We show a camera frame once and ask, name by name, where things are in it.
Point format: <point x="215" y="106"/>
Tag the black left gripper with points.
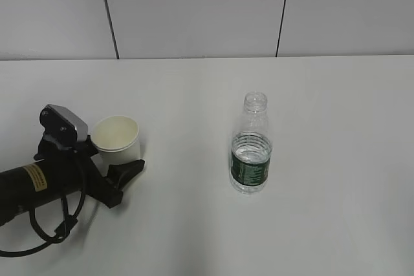
<point x="74" y="167"/>

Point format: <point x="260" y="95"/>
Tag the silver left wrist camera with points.
<point x="62" y="127"/>

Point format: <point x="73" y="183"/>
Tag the white paper cup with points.
<point x="116" y="139"/>

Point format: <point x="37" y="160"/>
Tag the clear green-label water bottle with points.
<point x="251" y="146"/>

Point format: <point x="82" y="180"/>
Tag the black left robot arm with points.
<point x="29" y="186"/>

